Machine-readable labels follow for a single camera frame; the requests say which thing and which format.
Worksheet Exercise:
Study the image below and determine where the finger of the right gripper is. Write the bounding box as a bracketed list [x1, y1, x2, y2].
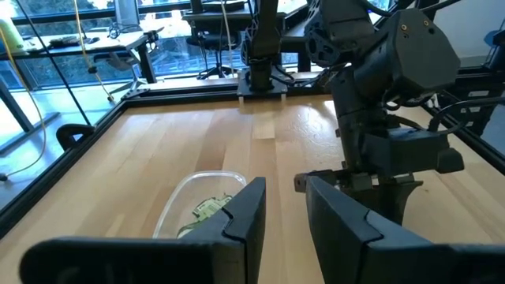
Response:
[354, 181, 423, 226]

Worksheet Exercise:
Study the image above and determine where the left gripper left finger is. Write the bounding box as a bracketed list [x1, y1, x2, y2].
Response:
[19, 176, 267, 284]

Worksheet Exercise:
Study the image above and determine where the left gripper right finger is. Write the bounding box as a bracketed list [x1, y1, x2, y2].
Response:
[305, 175, 505, 284]

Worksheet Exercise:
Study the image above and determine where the pale green printed packet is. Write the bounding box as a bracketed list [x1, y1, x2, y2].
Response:
[192, 194, 234, 222]

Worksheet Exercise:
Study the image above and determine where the clear plastic container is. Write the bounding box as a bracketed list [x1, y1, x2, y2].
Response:
[152, 170, 248, 240]

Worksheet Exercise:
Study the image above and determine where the black table clamp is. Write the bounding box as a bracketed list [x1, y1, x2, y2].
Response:
[55, 122, 96, 152]

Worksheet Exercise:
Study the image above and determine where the black office chair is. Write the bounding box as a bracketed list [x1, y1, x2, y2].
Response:
[185, 30, 244, 80]

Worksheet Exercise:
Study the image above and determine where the white office desk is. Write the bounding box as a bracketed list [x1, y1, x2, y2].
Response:
[0, 30, 159, 84]

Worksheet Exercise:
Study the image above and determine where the grey desk monitor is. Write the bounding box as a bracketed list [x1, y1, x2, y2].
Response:
[114, 0, 142, 27]

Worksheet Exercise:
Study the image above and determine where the yellow green roll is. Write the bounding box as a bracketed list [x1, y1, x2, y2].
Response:
[0, 17, 25, 54]

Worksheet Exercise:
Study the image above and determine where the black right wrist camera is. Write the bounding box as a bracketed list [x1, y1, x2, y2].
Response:
[361, 125, 466, 178]

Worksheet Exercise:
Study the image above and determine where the black right camera cable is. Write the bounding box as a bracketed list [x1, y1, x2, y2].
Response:
[428, 96, 505, 133]

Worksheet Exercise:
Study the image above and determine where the yellow extension cable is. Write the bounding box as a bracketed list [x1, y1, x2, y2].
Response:
[0, 26, 47, 182]

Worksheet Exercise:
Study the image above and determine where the yellow cable with plug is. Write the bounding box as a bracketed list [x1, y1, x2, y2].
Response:
[72, 0, 116, 103]

